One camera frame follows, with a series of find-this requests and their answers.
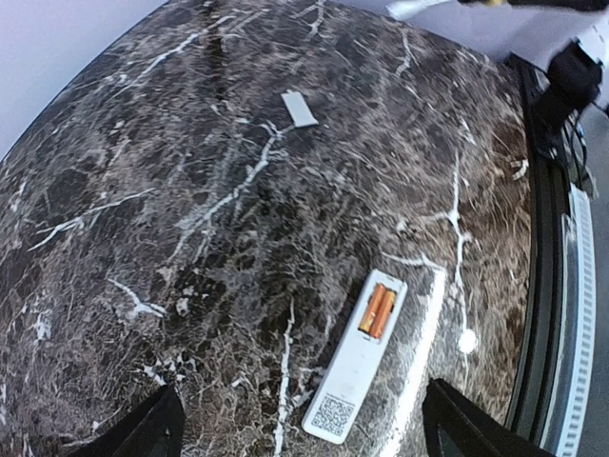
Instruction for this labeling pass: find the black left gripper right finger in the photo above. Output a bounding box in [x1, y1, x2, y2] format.
[422, 378, 550, 457]

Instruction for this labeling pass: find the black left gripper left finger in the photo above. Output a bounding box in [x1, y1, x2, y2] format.
[70, 385, 186, 457]

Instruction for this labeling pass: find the white remote control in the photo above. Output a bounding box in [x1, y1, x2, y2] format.
[302, 269, 408, 445]

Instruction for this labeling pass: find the white battery cover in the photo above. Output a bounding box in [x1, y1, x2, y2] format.
[281, 90, 319, 129]

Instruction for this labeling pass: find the yellow handled screwdriver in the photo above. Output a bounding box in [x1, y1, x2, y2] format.
[385, 0, 506, 21]

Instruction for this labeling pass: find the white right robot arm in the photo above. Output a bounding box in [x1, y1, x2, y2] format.
[529, 13, 608, 159]

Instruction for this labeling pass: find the orange battery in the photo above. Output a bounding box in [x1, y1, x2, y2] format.
[369, 289, 397, 339]
[358, 283, 386, 335]

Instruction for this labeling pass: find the black front table rail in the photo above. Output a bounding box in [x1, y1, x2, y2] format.
[505, 54, 569, 441]

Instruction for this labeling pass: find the white slotted cable duct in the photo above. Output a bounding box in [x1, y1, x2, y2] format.
[556, 185, 597, 456]

